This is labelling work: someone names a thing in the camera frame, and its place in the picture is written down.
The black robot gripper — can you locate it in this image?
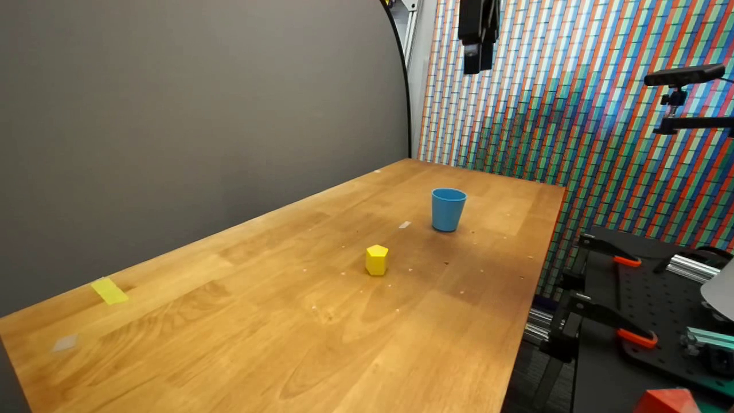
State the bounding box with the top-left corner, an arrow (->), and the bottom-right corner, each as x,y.
457,0 -> 503,75

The yellow hexagonal block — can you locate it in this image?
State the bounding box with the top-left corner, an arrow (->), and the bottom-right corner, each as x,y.
362,244 -> 393,281

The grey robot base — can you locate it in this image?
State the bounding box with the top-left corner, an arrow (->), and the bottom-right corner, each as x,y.
700,260 -> 734,323

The blue plastic cup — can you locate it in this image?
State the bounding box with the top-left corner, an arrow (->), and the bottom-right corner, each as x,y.
428,185 -> 468,235

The red block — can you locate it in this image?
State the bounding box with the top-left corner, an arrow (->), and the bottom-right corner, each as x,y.
632,386 -> 701,413

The colourful patterned backdrop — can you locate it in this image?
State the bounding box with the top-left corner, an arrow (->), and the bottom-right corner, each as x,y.
418,0 -> 734,254

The silver aluminium extrusion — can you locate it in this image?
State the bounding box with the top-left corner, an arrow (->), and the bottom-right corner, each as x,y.
666,252 -> 724,284

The black perforated breadboard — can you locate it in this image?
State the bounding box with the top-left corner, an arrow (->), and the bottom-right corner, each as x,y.
535,228 -> 734,413

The teal aluminium extrusion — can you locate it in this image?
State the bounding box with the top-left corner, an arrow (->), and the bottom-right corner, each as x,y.
683,327 -> 734,359

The yellow tape strip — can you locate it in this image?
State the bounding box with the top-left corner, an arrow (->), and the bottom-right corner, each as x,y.
90,275 -> 131,308

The white backdrop frame pole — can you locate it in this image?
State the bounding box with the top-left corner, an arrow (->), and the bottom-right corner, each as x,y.
405,0 -> 441,163

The black curved cable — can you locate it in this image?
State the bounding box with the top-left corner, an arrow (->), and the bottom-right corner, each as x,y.
378,0 -> 416,160

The black camera on mount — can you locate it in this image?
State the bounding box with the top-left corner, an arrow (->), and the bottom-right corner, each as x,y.
642,62 -> 734,138

